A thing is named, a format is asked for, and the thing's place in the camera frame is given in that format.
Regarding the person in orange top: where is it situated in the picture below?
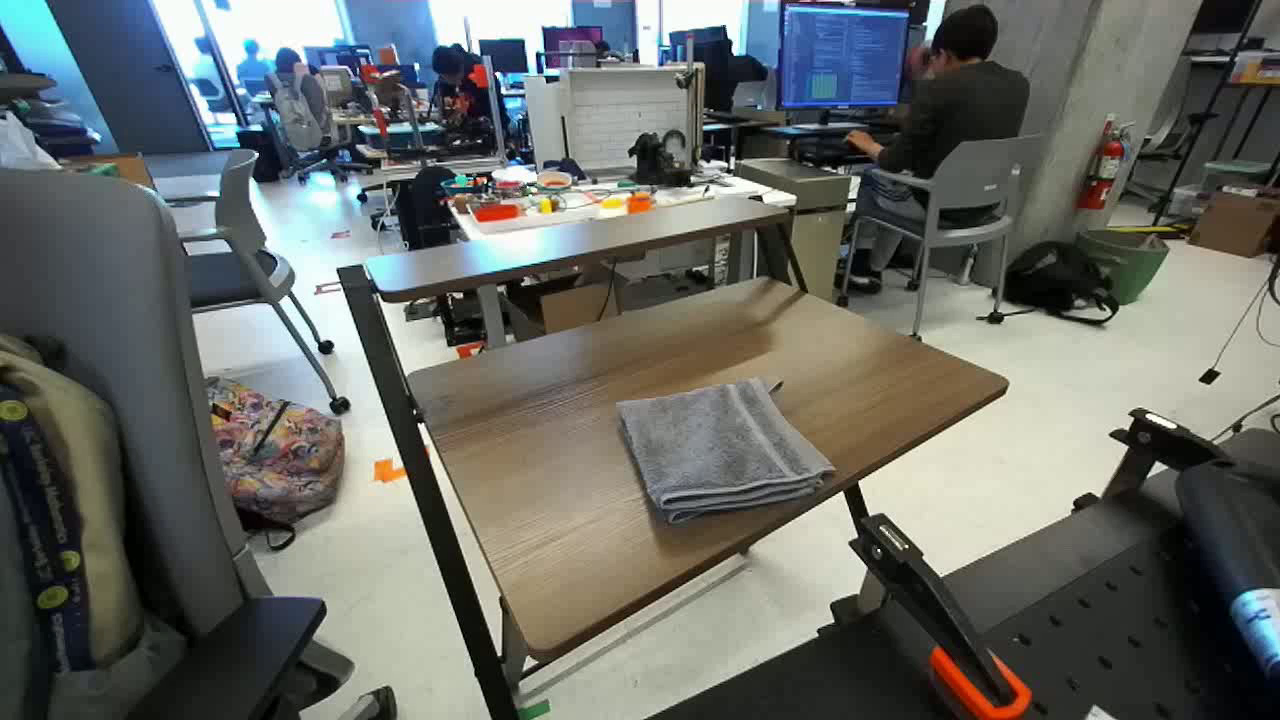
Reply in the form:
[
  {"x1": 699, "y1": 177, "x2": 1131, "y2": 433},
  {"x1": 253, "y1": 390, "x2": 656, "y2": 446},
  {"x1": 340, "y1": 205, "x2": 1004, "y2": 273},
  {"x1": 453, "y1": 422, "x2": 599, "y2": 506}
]
[{"x1": 430, "y1": 41, "x2": 496, "y2": 134}]

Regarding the person in grey top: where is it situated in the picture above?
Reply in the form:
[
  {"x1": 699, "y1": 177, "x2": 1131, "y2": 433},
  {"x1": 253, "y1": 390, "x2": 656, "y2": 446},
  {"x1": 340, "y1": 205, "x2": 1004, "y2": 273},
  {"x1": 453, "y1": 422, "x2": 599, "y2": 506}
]
[{"x1": 269, "y1": 43, "x2": 338, "y2": 155}]

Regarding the beige bag with blue strap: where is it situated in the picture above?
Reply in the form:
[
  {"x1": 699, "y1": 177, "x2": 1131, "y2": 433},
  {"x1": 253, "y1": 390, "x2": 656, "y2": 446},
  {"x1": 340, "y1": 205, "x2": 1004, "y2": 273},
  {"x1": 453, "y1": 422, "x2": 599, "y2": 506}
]
[{"x1": 0, "y1": 332, "x2": 150, "y2": 720}]

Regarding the brown desk with grey legs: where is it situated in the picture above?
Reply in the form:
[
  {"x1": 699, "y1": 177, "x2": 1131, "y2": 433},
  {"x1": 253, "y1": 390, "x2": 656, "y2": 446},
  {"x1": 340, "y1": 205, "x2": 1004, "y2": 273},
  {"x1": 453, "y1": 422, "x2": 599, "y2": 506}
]
[{"x1": 360, "y1": 192, "x2": 806, "y2": 352}]

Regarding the black clamp with orange handle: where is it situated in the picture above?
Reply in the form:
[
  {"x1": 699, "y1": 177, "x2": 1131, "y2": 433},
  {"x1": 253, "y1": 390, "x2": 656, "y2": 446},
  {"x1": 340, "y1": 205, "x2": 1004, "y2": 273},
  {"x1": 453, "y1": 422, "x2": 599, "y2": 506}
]
[{"x1": 843, "y1": 513, "x2": 1037, "y2": 720}]

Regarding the black perforated base board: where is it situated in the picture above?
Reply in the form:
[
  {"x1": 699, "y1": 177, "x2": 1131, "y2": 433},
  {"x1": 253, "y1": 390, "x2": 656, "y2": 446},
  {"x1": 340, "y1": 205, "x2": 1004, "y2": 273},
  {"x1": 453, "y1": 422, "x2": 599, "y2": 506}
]
[{"x1": 654, "y1": 463, "x2": 1280, "y2": 720}]

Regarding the grey chair with seated person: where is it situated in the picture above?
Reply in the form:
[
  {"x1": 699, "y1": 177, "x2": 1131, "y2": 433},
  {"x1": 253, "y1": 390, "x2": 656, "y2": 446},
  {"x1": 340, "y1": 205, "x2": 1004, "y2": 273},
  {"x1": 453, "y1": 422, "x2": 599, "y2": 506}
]
[{"x1": 836, "y1": 134, "x2": 1037, "y2": 335}]

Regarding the black metal shelf rack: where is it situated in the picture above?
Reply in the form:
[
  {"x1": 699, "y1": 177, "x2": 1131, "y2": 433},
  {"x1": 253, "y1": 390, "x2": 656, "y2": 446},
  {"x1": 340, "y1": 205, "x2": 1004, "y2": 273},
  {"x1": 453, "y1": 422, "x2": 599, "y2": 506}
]
[{"x1": 1153, "y1": 0, "x2": 1280, "y2": 225}]

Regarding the black bag behind desk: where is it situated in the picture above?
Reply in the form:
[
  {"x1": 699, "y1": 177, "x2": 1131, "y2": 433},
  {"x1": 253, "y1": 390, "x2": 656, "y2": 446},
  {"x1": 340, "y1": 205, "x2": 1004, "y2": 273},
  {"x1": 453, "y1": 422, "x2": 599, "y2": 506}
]
[{"x1": 398, "y1": 163, "x2": 463, "y2": 253}]

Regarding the empty grey office chair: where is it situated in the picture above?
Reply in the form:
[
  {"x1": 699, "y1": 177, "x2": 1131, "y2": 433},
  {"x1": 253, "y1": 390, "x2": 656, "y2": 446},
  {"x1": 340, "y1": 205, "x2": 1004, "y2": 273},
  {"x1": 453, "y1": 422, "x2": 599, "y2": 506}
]
[{"x1": 178, "y1": 149, "x2": 356, "y2": 415}]

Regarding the white tray of colourful toys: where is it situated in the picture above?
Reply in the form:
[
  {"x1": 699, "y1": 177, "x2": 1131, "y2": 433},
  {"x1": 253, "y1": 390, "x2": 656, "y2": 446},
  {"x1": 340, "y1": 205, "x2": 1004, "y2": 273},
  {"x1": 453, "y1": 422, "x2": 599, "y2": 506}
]
[{"x1": 448, "y1": 163, "x2": 798, "y2": 243}]

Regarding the brown cardboard box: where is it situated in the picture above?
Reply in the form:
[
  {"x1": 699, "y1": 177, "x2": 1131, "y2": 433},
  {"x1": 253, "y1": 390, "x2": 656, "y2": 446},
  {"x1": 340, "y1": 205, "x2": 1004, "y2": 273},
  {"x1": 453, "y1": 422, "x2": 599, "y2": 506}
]
[
  {"x1": 1188, "y1": 182, "x2": 1280, "y2": 261},
  {"x1": 537, "y1": 277, "x2": 616, "y2": 335},
  {"x1": 66, "y1": 153, "x2": 153, "y2": 188}
]

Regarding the grey cloth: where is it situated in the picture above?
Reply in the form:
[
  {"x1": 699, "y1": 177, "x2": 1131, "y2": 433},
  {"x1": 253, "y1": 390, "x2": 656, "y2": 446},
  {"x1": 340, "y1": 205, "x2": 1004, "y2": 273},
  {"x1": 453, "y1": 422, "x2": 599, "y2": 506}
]
[{"x1": 611, "y1": 376, "x2": 841, "y2": 528}]

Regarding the seated person in dark sweater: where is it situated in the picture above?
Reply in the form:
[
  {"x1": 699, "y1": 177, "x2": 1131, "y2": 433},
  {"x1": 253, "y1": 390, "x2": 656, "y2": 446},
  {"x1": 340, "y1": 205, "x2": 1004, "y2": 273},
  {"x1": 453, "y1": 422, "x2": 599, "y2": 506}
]
[{"x1": 841, "y1": 0, "x2": 1031, "y2": 291}]

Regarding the white board panel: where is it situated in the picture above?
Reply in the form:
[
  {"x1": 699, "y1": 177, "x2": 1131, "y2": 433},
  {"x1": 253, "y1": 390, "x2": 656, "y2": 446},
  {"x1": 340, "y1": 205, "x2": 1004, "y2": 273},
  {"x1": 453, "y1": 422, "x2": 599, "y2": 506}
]
[{"x1": 519, "y1": 58, "x2": 707, "y2": 177}]

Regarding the colourful patterned backpack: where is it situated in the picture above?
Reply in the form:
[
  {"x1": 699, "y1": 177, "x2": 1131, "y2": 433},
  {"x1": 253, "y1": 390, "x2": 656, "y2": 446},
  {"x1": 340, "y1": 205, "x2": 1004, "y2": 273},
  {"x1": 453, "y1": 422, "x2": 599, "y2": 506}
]
[{"x1": 205, "y1": 376, "x2": 350, "y2": 533}]

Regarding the red fire extinguisher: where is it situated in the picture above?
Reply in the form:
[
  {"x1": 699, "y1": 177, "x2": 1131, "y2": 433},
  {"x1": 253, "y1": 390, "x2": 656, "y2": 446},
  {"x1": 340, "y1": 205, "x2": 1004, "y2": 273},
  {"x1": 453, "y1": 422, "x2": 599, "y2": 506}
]
[{"x1": 1077, "y1": 116, "x2": 1137, "y2": 215}]

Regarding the black backpack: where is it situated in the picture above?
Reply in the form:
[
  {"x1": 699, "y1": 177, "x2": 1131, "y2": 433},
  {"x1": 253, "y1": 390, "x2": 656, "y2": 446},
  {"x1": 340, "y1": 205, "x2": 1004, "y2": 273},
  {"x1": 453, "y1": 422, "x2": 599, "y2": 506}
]
[{"x1": 1000, "y1": 236, "x2": 1119, "y2": 332}]

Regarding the black metal bracket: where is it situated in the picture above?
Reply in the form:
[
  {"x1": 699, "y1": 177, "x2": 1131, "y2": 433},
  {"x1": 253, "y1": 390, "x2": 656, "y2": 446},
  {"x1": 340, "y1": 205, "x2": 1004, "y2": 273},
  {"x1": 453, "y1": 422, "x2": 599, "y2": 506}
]
[{"x1": 1073, "y1": 405, "x2": 1235, "y2": 514}]

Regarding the green basket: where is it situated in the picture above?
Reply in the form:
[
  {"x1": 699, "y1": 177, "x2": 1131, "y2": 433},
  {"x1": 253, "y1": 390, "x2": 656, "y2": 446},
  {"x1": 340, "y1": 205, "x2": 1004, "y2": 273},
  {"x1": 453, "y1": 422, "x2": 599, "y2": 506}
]
[{"x1": 1077, "y1": 229, "x2": 1173, "y2": 307}]

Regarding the blue-lit computer monitor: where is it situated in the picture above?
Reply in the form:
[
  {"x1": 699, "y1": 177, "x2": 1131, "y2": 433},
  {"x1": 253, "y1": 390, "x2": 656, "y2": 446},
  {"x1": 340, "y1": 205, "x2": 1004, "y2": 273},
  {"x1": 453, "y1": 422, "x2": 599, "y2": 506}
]
[{"x1": 776, "y1": 0, "x2": 917, "y2": 116}]

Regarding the wooden work table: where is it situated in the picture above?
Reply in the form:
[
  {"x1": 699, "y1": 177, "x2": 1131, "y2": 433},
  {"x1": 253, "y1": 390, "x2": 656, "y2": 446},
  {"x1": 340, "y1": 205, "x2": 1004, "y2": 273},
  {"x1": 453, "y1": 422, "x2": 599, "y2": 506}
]
[{"x1": 332, "y1": 261, "x2": 884, "y2": 720}]

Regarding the black cylinder with blue label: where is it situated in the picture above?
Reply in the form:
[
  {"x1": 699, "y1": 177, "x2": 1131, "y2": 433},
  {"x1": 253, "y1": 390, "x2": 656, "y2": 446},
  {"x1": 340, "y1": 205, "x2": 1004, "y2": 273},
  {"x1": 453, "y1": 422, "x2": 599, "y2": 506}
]
[{"x1": 1173, "y1": 455, "x2": 1280, "y2": 682}]

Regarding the black curved desk object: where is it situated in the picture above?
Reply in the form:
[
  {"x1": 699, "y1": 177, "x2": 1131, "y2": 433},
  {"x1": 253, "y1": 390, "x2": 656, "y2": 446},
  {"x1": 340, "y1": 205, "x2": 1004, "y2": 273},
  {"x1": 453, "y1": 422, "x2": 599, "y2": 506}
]
[{"x1": 626, "y1": 127, "x2": 698, "y2": 192}]

